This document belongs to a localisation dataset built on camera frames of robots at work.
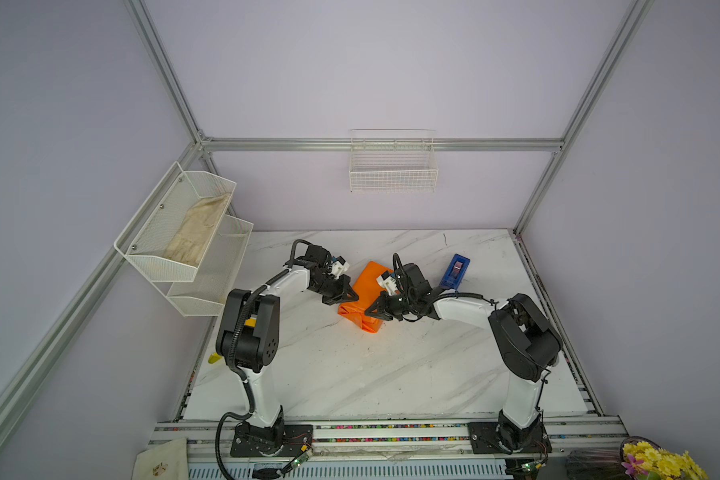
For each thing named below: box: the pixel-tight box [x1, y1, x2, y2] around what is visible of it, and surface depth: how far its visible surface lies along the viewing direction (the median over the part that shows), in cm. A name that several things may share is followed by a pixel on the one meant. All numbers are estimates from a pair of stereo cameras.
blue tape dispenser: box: [440, 253, 471, 289], surface depth 103 cm
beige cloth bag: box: [132, 438, 189, 480], surface depth 71 cm
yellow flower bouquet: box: [621, 441, 709, 480], surface depth 52 cm
